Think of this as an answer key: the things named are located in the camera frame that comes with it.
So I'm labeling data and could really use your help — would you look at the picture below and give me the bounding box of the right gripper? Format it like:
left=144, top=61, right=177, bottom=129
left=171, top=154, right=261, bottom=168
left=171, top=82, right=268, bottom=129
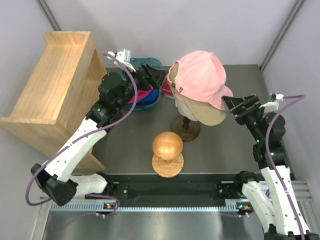
left=221, top=94, right=265, bottom=143

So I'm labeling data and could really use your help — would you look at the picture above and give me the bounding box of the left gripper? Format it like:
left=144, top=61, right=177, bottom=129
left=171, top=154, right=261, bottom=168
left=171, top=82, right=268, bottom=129
left=116, top=62, right=168, bottom=111

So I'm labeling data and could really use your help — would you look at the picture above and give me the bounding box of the khaki cap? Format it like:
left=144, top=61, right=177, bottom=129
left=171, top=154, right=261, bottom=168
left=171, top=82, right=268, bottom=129
left=166, top=62, right=227, bottom=127

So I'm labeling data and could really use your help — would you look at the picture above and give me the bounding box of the pink cap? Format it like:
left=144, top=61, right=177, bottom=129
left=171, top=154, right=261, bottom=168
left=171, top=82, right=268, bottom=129
left=167, top=50, right=234, bottom=111
left=167, top=80, right=191, bottom=103

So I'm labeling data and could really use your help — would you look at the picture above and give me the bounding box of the round wooden hat stand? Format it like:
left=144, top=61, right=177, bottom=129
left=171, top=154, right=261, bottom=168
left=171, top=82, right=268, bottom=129
left=151, top=131, right=184, bottom=178

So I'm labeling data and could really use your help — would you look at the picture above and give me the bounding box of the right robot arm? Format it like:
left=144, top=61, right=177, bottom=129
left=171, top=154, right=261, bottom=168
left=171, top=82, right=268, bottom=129
left=222, top=93, right=320, bottom=240

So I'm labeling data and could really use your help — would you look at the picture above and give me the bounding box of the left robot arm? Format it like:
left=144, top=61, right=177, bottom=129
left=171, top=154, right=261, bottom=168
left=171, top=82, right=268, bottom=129
left=30, top=62, right=168, bottom=206

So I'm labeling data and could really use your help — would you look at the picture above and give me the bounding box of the blue cap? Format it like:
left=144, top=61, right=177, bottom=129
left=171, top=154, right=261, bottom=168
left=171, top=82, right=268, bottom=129
left=134, top=89, right=160, bottom=111

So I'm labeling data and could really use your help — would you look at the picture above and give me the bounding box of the magenta cap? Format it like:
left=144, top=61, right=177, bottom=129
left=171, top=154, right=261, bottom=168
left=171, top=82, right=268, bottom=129
left=128, top=90, right=152, bottom=104

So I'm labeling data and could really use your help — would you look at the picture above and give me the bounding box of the teal plastic bin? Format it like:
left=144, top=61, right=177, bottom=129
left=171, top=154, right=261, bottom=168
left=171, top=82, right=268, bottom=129
left=128, top=57, right=163, bottom=111

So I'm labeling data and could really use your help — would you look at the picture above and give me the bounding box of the cream mannequin head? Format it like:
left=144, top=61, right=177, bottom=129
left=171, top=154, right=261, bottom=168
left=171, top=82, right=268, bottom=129
left=176, top=100, right=199, bottom=122

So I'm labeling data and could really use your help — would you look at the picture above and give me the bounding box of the dark wooden stand base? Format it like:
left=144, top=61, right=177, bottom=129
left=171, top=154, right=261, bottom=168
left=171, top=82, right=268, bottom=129
left=170, top=115, right=201, bottom=142

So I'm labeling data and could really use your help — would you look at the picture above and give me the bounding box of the wooden shelf box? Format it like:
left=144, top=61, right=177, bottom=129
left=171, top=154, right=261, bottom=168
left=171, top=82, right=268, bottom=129
left=0, top=31, right=107, bottom=157

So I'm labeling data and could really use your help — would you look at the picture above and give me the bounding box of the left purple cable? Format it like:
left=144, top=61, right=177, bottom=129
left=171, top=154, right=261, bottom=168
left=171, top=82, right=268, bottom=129
left=24, top=51, right=138, bottom=216

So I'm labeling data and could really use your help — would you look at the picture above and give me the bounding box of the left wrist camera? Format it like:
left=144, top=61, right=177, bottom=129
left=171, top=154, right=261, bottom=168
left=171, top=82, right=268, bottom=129
left=103, top=49, right=137, bottom=73

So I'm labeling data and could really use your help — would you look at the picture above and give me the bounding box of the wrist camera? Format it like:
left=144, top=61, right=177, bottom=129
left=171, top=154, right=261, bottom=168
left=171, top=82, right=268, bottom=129
left=260, top=93, right=284, bottom=114
left=103, top=49, right=137, bottom=73

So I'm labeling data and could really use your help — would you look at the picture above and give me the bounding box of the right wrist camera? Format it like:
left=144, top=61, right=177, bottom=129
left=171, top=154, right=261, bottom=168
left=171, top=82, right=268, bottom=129
left=260, top=93, right=284, bottom=114

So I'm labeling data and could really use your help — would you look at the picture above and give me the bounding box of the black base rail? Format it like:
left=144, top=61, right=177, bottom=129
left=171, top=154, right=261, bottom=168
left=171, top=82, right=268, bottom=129
left=103, top=181, right=245, bottom=199

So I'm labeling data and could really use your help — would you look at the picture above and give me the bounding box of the left aluminium corner post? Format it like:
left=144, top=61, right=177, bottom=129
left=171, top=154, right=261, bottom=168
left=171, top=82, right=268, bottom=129
left=36, top=0, right=62, bottom=31

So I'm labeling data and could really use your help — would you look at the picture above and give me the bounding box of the aluminium corner post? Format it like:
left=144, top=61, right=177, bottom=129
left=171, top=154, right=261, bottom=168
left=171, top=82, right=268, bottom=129
left=36, top=0, right=62, bottom=31
left=259, top=0, right=307, bottom=72

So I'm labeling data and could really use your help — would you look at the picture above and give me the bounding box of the grey cable duct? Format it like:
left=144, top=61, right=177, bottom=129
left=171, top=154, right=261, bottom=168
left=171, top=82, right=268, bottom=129
left=50, top=201, right=254, bottom=213

